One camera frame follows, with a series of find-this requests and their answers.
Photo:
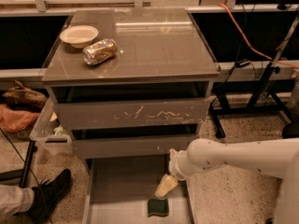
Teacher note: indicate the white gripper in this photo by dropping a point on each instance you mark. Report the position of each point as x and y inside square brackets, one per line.
[175, 167]

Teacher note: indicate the dark green sponge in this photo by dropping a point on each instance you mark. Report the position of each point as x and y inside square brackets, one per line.
[158, 208]

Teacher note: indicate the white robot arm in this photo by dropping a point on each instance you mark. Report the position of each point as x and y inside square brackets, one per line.
[277, 158]

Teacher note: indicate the grey middle drawer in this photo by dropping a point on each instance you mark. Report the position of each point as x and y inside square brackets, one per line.
[126, 147]

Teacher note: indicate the grey top drawer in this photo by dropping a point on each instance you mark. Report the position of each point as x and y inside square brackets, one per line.
[103, 115]

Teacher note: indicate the open grey bottom drawer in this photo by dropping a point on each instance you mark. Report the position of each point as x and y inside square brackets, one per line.
[119, 190]

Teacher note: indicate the grey drawer cabinet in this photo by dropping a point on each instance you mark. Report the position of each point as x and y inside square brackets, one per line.
[160, 56]

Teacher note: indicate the clear plastic storage bin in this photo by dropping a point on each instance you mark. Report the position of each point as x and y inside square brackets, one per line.
[49, 133]

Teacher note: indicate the black office chair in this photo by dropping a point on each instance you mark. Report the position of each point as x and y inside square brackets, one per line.
[291, 130]

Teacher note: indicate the black power adapter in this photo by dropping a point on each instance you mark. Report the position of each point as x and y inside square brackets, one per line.
[242, 63]

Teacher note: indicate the black shoe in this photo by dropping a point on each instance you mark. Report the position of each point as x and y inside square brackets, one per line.
[47, 195]

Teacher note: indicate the crushed metallic can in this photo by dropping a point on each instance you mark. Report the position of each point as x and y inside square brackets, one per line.
[100, 51]

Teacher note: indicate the black stand leg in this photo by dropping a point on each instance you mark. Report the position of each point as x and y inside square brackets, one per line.
[27, 163]

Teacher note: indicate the brown bag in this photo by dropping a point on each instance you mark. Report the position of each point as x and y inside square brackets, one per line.
[20, 96]

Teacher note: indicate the white bowl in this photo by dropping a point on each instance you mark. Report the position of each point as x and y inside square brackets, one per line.
[79, 36]

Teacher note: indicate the white trouser leg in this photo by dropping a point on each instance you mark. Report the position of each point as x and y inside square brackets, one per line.
[15, 200]

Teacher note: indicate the orange cloth bag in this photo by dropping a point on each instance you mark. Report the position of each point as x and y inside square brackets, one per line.
[14, 121]

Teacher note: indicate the black table leg frame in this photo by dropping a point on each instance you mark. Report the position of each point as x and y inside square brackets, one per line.
[262, 85]

